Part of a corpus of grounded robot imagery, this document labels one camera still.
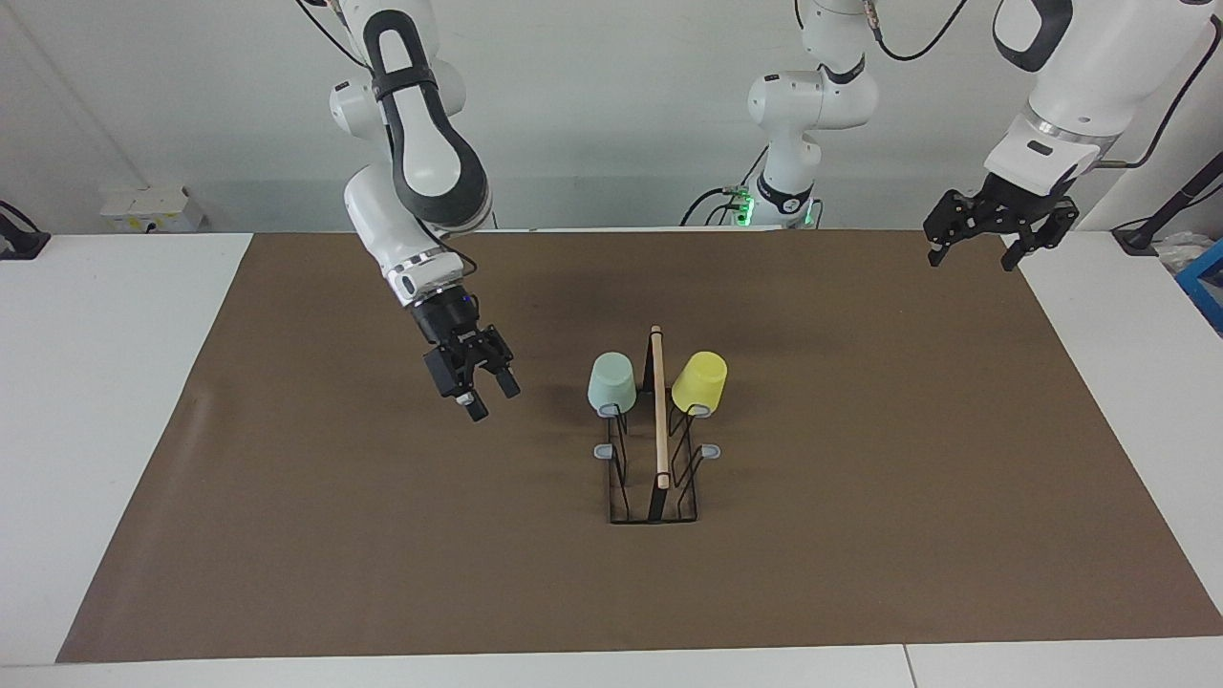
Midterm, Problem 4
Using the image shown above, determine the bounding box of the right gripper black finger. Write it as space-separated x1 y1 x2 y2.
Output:
425 346 490 422
473 327 522 399

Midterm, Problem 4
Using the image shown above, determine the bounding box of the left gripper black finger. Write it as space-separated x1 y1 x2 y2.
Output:
923 191 976 269
1000 204 1081 272

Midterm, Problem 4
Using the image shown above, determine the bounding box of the light green plastic cup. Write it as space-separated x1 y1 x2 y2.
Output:
587 353 637 418

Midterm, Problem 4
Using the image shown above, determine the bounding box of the yellow plastic cup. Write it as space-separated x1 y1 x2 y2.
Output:
671 351 728 419

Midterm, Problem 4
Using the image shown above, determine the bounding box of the black stand pole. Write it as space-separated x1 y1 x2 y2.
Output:
1113 151 1223 255

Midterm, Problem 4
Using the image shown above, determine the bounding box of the blue box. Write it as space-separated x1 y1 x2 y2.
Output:
1178 239 1223 335

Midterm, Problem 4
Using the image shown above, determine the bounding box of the brown table mat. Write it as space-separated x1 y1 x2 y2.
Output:
55 227 1223 664

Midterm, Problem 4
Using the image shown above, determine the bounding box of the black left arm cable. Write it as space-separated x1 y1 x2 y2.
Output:
863 0 1223 171

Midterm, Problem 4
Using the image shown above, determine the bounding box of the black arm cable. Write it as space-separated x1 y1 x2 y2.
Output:
863 0 1223 171
294 0 383 74

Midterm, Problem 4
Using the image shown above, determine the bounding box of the black wire cup rack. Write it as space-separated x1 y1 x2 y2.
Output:
593 326 722 525

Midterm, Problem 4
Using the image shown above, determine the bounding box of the black base cable bundle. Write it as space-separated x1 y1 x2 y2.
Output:
680 139 767 227

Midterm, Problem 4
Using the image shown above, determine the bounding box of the white wall socket box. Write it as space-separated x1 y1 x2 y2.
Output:
99 184 204 234

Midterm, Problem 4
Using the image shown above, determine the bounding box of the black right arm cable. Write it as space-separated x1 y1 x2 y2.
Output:
294 0 383 74

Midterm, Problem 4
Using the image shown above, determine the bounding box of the black clamp mount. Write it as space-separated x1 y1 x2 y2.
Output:
0 201 52 261

